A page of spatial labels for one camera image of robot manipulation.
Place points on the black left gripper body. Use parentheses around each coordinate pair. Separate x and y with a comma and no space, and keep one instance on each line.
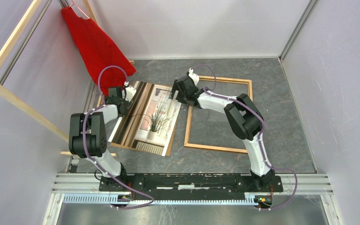
(122,99)

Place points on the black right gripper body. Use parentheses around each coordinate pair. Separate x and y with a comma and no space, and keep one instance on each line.
(182,96)

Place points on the wooden picture frame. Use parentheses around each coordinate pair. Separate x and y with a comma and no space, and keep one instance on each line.
(210,130)

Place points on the plant photo print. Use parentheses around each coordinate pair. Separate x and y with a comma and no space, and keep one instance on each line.
(149,121)

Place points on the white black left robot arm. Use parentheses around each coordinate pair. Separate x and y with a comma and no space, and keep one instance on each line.
(87,132)

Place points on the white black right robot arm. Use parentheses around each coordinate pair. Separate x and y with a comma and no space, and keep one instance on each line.
(244,118)

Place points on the red cloth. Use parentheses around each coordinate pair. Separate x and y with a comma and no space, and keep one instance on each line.
(96,48)

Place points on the wooden rack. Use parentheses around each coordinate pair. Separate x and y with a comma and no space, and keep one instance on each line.
(50,77)

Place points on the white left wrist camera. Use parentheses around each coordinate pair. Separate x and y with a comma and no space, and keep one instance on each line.
(128,91)

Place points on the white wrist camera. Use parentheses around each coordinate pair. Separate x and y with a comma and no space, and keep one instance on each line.
(128,91)
(193,76)

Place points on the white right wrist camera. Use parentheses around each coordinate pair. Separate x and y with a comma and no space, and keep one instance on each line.
(193,76)

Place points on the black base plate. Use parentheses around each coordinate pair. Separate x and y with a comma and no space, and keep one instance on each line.
(188,186)

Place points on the aluminium rail frame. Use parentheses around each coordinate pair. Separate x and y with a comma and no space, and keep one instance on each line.
(84,188)

